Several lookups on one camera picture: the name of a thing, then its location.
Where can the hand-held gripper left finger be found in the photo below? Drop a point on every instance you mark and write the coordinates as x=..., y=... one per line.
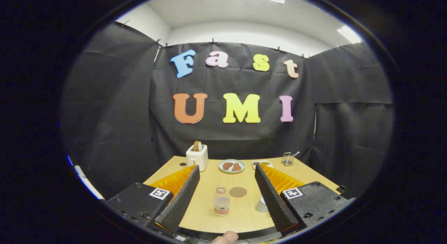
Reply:
x=181, y=202

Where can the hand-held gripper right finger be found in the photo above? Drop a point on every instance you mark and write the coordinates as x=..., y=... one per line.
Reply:
x=274, y=202

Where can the light blue cup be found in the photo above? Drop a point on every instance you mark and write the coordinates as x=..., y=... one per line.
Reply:
x=261, y=205

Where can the brown round coaster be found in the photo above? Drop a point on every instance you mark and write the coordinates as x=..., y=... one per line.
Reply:
x=238, y=192

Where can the clear plastic juice bottle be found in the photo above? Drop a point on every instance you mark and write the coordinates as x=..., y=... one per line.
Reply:
x=221, y=203

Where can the small white oval dish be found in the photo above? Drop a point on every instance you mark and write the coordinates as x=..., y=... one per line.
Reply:
x=262, y=164

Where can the white toaster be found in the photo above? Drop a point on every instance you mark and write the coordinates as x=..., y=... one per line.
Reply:
x=197, y=160

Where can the wooden table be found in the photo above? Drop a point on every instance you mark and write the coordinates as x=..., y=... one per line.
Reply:
x=223, y=179

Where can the brown meat piece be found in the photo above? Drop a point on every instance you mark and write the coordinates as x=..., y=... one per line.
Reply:
x=236, y=167
x=227, y=165

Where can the pale green round plate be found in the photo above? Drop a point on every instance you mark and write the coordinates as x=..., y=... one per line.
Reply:
x=221, y=167

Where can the toasted bread slice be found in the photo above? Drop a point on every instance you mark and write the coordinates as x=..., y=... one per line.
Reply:
x=197, y=146

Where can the black backdrop cloth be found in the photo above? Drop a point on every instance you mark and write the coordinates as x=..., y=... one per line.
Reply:
x=223, y=142

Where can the small ceiling light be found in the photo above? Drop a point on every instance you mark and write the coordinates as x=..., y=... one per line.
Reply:
x=349, y=35

